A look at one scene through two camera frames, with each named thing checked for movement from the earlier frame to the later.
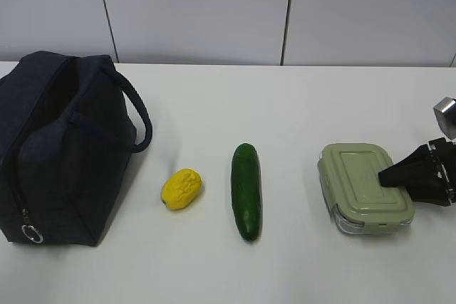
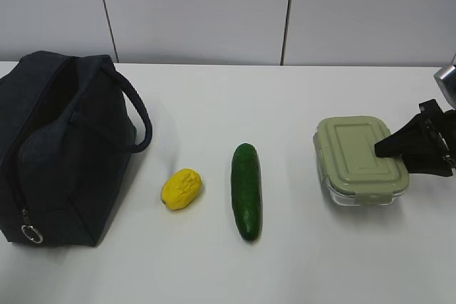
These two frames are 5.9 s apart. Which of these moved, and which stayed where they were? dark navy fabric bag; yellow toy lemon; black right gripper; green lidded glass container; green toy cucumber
Moved: black right gripper; green lidded glass container
Stayed: green toy cucumber; dark navy fabric bag; yellow toy lemon
